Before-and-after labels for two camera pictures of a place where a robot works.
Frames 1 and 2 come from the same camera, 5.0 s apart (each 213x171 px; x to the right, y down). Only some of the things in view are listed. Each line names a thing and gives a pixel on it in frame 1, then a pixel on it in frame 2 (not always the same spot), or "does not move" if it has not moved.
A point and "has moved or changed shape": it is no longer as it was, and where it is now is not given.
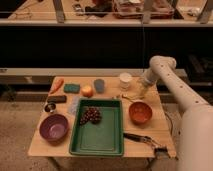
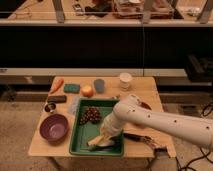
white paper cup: (124, 80) does not move
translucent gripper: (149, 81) -> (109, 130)
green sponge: (71, 88) does not move
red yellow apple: (87, 91) does not move
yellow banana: (133, 97) has moved or changed shape
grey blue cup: (99, 85) does not move
